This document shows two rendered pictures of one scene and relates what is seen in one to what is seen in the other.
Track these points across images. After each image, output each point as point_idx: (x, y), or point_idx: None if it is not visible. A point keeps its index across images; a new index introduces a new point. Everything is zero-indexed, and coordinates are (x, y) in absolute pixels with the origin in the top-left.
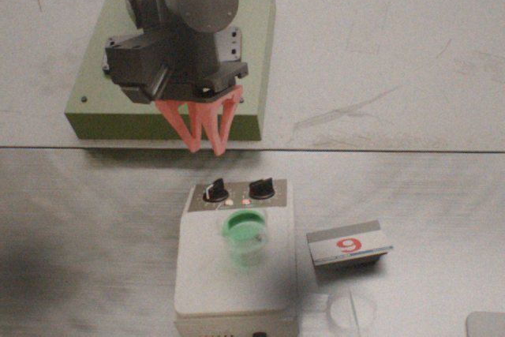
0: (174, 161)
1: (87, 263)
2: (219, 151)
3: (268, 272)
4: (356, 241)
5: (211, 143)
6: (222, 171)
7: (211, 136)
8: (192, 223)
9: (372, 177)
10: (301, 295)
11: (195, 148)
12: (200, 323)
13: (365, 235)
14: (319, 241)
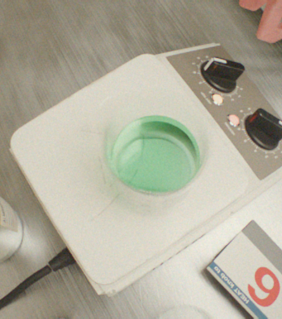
0: (238, 7)
1: (63, 7)
2: (263, 36)
3: (134, 227)
4: (276, 290)
5: (263, 15)
6: (265, 66)
7: (270, 7)
8: (143, 72)
9: None
10: (168, 265)
11: (247, 4)
12: (25, 176)
13: None
14: (251, 242)
